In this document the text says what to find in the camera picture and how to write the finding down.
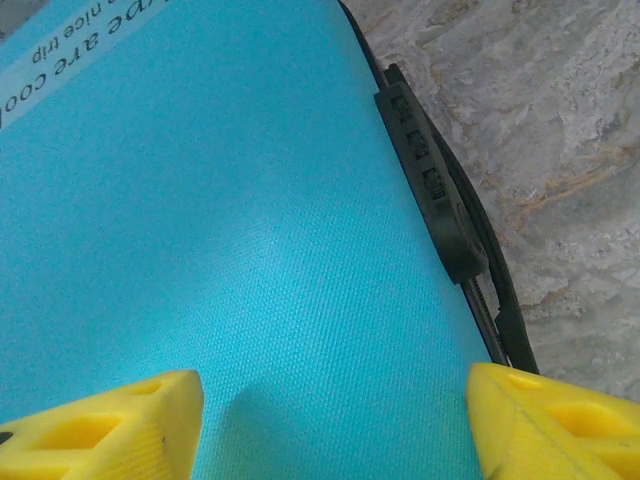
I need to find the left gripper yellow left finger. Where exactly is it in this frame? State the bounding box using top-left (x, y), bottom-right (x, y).
top-left (0, 369), bottom-right (204, 480)

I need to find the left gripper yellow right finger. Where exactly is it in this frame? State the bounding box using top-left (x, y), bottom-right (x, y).
top-left (467, 362), bottom-right (640, 480)

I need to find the turquoise hard-shell suitcase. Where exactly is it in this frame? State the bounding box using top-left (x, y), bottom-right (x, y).
top-left (0, 0), bottom-right (541, 480)

